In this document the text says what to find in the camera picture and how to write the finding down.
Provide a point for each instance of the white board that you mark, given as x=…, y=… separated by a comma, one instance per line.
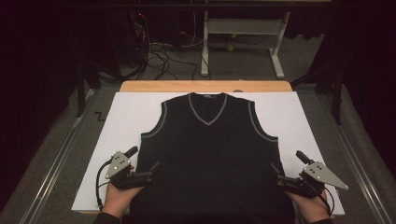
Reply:
x=130, y=118

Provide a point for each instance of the metal floor rail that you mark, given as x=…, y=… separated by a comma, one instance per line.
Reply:
x=56, y=168
x=355, y=168

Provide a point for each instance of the person's left hand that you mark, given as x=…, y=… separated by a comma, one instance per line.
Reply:
x=116, y=200

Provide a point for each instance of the person's right hand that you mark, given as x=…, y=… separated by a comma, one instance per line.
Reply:
x=311, y=208

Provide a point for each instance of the dark round table grommet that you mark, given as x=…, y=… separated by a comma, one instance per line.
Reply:
x=238, y=90

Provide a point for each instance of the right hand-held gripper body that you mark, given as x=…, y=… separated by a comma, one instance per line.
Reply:
x=320, y=174

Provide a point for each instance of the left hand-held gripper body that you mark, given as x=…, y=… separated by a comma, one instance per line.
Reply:
x=118, y=165

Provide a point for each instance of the black knitted vest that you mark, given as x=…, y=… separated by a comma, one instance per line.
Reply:
x=211, y=161

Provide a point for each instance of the wooden table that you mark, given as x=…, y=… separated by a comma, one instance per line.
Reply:
x=174, y=86

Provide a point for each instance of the white metal desk frame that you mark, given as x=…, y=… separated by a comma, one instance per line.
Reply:
x=243, y=26

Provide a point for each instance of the black metal stand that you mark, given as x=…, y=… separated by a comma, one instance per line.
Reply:
x=337, y=93
x=81, y=90

